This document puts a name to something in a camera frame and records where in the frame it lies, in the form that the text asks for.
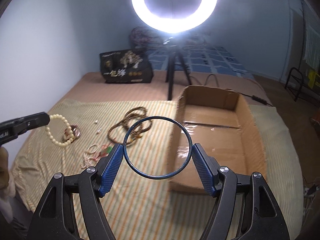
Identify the cream bead bracelet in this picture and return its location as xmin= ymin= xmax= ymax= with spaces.
xmin=45 ymin=113 xmax=75 ymax=147

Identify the blue patterned bed sheet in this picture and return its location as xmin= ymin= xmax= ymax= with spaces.
xmin=146 ymin=45 xmax=254 ymax=80

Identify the folded floral quilt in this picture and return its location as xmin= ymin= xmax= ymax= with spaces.
xmin=130 ymin=27 xmax=208 ymax=49

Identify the striped yellow cloth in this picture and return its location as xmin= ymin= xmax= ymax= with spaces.
xmin=11 ymin=99 xmax=303 ymax=239

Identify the white ring light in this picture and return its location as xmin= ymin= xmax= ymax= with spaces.
xmin=131 ymin=0 xmax=217 ymax=34

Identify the yellow box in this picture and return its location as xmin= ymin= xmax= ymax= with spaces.
xmin=308 ymin=69 xmax=320 ymax=92

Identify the cardboard box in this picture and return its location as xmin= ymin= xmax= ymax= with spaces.
xmin=167 ymin=86 xmax=267 ymax=194

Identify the black metal shoe rack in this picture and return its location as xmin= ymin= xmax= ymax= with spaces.
xmin=284 ymin=67 xmax=318 ymax=102

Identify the left hand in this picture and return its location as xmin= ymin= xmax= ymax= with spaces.
xmin=0 ymin=146 xmax=16 ymax=200

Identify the wooden bead necklace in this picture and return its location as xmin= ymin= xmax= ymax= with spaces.
xmin=107 ymin=106 xmax=153 ymax=147

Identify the black snack bag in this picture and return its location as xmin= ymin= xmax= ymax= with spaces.
xmin=99 ymin=49 xmax=153 ymax=84

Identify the black tripod stand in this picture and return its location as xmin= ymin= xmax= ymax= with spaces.
xmin=163 ymin=37 xmax=192 ymax=101

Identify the dark blue bangle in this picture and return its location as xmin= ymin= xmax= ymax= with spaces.
xmin=123 ymin=116 xmax=193 ymax=180

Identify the green jade pendant red cord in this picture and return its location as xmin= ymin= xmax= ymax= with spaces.
xmin=93 ymin=144 xmax=113 ymax=162

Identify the white pearl necklace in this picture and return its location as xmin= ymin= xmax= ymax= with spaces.
xmin=80 ymin=143 xmax=101 ymax=169

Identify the tan bed blanket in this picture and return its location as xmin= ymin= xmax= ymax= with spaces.
xmin=57 ymin=70 xmax=271 ymax=105

